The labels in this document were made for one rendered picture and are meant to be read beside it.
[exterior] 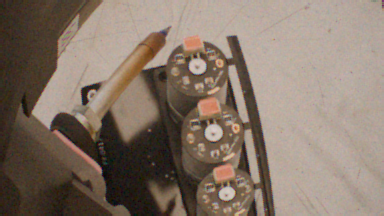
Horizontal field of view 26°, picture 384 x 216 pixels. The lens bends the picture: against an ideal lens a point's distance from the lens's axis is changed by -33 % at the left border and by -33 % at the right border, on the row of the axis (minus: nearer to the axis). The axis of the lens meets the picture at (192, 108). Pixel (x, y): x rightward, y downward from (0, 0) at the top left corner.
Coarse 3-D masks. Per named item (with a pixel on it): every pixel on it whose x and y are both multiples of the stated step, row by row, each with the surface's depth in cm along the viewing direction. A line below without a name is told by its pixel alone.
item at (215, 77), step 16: (176, 48) 48; (208, 48) 48; (176, 64) 47; (208, 64) 47; (224, 64) 47; (176, 80) 47; (192, 80) 47; (208, 80) 47; (224, 80) 47; (192, 96) 47
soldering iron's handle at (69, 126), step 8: (64, 112) 37; (56, 120) 37; (64, 120) 36; (72, 120) 36; (56, 128) 36; (64, 128) 36; (72, 128) 36; (80, 128) 36; (64, 136) 36; (72, 136) 36; (80, 136) 36; (88, 136) 36; (80, 144) 36; (88, 144) 36; (88, 152) 36; (96, 152) 37; (96, 160) 37
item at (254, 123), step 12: (228, 36) 48; (240, 48) 48; (228, 60) 47; (240, 60) 47; (240, 72) 47; (240, 84) 47; (252, 96) 47; (252, 108) 47; (252, 120) 47; (252, 132) 46; (264, 144) 46; (264, 156) 46; (264, 168) 46; (264, 180) 46; (264, 192) 45; (264, 204) 45
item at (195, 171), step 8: (208, 128) 46; (216, 128) 46; (208, 136) 46; (216, 136) 46; (184, 152) 47; (184, 160) 48; (192, 160) 47; (232, 160) 47; (184, 168) 49; (192, 168) 48; (200, 168) 47; (208, 168) 47; (192, 176) 49; (200, 176) 48
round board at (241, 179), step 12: (204, 180) 46; (240, 180) 45; (252, 180) 46; (204, 192) 45; (216, 192) 45; (240, 192) 45; (252, 192) 45; (204, 204) 45; (216, 204) 45; (228, 204) 45; (240, 204) 45
